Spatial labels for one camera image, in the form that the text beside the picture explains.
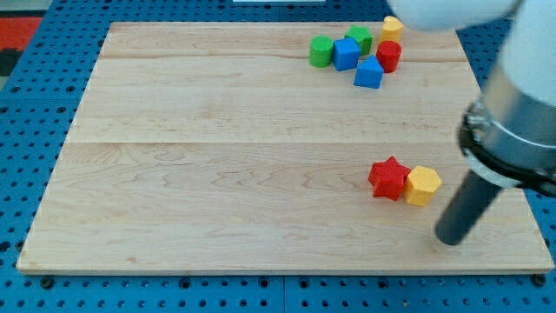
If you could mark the red cylinder block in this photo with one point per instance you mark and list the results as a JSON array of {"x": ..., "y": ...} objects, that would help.
[{"x": 388, "y": 54}]

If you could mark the green cylinder block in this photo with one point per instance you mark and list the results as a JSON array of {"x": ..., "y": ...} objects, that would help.
[{"x": 320, "y": 51}]

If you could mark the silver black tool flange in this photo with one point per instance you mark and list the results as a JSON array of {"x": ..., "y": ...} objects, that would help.
[{"x": 508, "y": 137}]

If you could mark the blue triangle block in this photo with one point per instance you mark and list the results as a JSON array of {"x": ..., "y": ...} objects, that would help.
[{"x": 369, "y": 73}]

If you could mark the wooden board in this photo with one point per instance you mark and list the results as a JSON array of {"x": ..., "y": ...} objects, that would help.
[{"x": 217, "y": 149}]

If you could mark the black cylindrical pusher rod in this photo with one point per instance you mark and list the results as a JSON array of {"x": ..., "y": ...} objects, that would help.
[{"x": 469, "y": 203}]

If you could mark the yellow hexagon block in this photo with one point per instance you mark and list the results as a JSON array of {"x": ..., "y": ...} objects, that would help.
[{"x": 421, "y": 185}]

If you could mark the green star block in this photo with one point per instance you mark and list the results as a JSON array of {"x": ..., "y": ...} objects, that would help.
[{"x": 363, "y": 37}]

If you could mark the blue cube block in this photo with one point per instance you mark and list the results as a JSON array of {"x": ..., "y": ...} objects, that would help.
[{"x": 346, "y": 53}]

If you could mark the red star block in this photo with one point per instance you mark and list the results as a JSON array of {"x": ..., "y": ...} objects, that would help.
[{"x": 388, "y": 178}]

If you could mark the yellow rounded block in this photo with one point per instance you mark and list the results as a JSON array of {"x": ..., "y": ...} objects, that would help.
[{"x": 392, "y": 29}]

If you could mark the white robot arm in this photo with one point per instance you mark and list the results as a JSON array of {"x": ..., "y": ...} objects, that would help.
[{"x": 527, "y": 55}]

